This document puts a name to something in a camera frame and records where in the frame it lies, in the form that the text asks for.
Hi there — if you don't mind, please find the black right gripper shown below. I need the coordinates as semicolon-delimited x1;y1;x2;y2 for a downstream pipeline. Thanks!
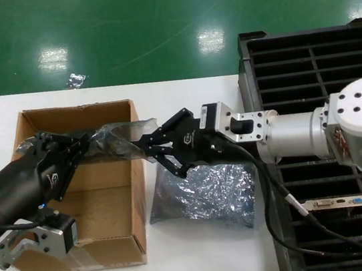
135;99;258;185

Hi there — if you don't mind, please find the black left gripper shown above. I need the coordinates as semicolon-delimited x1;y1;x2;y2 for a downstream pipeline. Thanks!
0;123;101;232

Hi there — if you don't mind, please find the grey translucent antistatic bag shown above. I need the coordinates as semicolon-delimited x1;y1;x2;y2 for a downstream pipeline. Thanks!
141;151;262;245
13;114;164;183

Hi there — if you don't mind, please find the open brown cardboard box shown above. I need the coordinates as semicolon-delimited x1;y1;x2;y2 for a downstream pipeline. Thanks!
0;94;161;271

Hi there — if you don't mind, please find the black slotted plastic container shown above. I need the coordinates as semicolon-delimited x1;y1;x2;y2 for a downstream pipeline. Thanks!
230;17;362;271

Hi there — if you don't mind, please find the silver foil scrap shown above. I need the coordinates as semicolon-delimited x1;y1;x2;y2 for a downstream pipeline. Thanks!
65;71;89;90

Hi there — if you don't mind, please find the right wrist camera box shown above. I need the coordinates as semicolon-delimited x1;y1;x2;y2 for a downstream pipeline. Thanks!
196;100;234;131

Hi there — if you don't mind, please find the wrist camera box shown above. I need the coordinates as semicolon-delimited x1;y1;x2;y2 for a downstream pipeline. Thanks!
196;100;234;131
38;204;81;260

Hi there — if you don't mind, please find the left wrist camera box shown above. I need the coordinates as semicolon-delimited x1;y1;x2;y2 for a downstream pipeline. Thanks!
38;204;81;260

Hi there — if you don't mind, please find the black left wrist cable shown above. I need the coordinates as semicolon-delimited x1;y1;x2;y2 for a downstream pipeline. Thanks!
0;215;46;233

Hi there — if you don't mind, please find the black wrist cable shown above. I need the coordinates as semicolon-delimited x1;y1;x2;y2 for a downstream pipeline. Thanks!
0;215;46;233
210;118;362;271

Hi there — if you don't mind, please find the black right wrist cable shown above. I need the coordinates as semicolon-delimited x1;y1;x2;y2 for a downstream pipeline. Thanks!
210;118;362;271

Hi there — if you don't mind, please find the black cable silver connector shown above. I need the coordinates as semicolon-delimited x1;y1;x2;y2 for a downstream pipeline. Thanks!
257;146;362;262

